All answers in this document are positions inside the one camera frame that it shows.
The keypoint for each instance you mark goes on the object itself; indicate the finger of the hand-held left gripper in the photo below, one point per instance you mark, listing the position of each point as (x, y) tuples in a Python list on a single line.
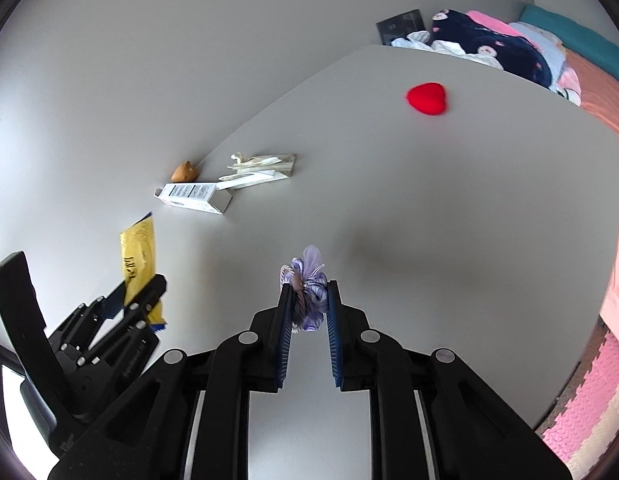
[(109, 306), (152, 292)]

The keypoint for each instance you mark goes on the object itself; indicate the light blue cloth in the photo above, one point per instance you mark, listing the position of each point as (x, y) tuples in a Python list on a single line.
[(552, 50)]

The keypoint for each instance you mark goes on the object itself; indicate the pink blanket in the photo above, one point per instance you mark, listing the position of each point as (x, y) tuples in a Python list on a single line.
[(604, 95)]

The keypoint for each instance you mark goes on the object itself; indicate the small orange toy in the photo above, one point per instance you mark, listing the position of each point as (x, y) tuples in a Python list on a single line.
[(182, 173)]

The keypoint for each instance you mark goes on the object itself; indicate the pink foam floor mat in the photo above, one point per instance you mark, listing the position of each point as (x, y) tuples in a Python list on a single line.
[(589, 410)]

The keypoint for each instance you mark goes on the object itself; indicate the white crumpled cloth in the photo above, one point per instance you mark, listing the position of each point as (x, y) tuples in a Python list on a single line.
[(419, 40)]

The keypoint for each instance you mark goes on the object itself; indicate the teal pillow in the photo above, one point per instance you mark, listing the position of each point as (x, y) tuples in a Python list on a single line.
[(569, 27)]

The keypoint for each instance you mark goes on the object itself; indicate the red heart cushion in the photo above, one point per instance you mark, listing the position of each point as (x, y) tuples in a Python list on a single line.
[(427, 98)]

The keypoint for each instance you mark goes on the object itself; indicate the yellow snack packet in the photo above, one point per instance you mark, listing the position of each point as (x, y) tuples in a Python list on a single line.
[(139, 255)]

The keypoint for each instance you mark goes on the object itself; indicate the pink cloth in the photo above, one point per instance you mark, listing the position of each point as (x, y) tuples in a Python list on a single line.
[(494, 25)]

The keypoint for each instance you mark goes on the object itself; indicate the purple scrunchie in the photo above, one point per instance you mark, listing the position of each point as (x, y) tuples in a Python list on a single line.
[(312, 287)]

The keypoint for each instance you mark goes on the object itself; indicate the pink plush toy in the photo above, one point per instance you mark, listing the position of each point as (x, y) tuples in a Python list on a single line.
[(569, 87)]

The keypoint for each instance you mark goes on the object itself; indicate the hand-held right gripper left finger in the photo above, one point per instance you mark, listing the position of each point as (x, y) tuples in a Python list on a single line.
[(285, 340)]

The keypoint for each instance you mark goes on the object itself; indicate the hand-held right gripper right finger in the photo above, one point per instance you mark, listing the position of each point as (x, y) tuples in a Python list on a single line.
[(333, 345)]

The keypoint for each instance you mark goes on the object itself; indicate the white cardboard box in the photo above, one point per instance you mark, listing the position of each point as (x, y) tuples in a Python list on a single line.
[(194, 195)]

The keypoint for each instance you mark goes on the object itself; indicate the white paper packet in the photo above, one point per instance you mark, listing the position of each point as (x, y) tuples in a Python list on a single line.
[(249, 179)]

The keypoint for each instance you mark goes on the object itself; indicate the black box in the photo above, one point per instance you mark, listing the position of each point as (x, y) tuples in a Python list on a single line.
[(399, 25)]

